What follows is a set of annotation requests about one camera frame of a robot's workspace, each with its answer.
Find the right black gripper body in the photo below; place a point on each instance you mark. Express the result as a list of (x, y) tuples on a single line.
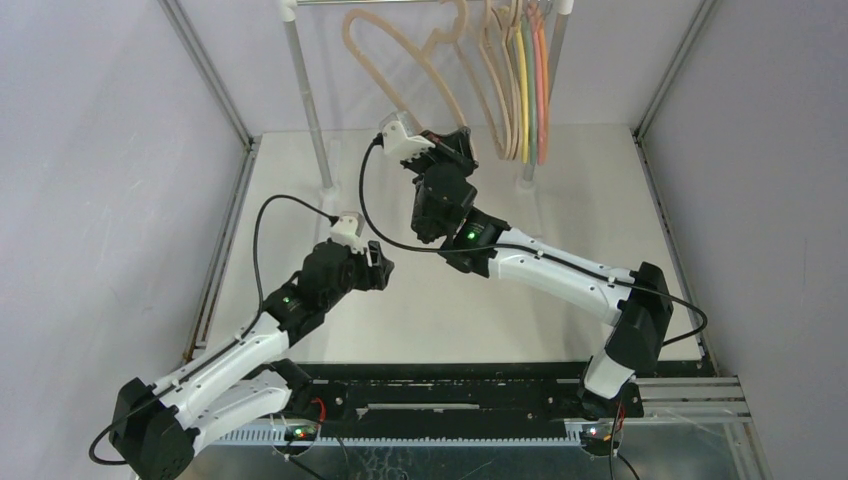
[(452, 148)]

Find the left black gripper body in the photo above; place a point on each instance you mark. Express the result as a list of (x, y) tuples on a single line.
[(358, 275)]

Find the beige plastic hanger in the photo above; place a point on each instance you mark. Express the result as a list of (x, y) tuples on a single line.
[(500, 119), (420, 55), (504, 16), (475, 51)]

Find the green wire hanger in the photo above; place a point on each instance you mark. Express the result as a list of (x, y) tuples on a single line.
[(530, 62)]

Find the yellow wire hanger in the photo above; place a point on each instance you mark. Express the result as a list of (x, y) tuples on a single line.
[(521, 69)]

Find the pink wire hanger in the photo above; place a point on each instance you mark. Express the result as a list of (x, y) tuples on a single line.
[(539, 76)]

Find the orange wire hanger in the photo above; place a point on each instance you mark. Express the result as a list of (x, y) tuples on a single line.
[(542, 81)]

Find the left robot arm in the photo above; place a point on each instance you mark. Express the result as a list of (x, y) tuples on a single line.
[(159, 428)]

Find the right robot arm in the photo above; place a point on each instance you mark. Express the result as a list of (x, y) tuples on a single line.
[(635, 303)]

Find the white metal clothes rack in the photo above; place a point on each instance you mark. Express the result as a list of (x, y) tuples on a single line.
[(328, 157)]

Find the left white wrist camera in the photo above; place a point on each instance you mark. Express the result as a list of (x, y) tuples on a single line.
[(347, 231)]

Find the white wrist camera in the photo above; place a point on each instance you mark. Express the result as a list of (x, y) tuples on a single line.
[(347, 231), (400, 141)]

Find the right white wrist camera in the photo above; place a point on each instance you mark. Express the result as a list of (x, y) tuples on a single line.
[(400, 141)]

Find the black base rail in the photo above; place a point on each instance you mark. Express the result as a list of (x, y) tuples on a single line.
[(463, 402)]

